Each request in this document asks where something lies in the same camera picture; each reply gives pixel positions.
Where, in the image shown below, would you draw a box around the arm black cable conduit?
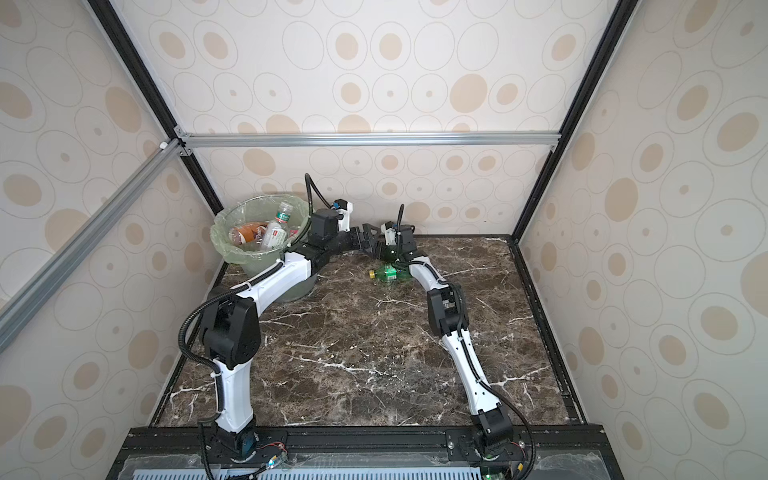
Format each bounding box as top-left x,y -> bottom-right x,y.
177,172 -> 334,421
395,203 -> 536,480

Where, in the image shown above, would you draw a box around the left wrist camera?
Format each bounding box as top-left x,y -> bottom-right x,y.
332,199 -> 354,232

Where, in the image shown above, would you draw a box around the green mesh bin with liner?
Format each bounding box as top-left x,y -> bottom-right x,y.
210,194 -> 310,277

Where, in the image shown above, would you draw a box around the green soda bottle yellow cap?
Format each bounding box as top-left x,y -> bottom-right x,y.
368,264 -> 411,283

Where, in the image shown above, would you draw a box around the white floral label bottle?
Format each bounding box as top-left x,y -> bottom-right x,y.
259,202 -> 293,252

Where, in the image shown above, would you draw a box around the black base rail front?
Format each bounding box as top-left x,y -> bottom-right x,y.
107,424 -> 623,479

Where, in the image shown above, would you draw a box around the horizontal aluminium rail back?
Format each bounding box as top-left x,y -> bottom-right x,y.
180,131 -> 561,148

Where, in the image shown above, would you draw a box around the diagonal aluminium rail left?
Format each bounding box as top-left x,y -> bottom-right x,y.
1,139 -> 182,350

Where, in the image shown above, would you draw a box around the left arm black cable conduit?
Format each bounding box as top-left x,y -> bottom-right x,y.
177,172 -> 334,421

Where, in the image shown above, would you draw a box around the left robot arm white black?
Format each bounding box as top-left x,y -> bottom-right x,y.
200,199 -> 369,435

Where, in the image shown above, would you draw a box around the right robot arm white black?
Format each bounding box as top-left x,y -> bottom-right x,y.
374,222 -> 514,455

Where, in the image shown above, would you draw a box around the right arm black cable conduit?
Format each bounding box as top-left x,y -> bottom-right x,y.
395,203 -> 536,480

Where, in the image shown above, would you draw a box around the brown Nescafe bottle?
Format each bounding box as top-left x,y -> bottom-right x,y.
229,222 -> 267,246

